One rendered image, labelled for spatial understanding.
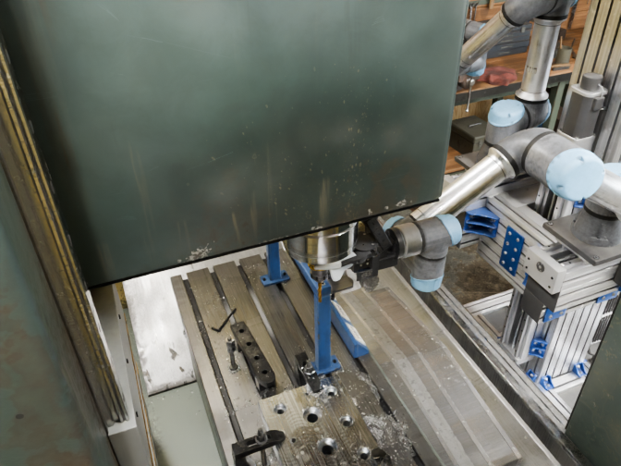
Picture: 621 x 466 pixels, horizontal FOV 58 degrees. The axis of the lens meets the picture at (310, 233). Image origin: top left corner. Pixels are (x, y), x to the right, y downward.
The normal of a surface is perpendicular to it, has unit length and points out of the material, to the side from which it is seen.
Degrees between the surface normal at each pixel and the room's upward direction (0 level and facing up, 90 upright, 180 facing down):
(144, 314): 26
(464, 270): 0
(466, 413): 8
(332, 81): 90
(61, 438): 90
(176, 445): 0
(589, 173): 86
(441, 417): 8
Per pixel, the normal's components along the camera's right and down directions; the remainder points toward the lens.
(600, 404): -0.93, 0.23
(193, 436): -0.02, -0.81
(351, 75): 0.37, 0.54
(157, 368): 0.13, -0.52
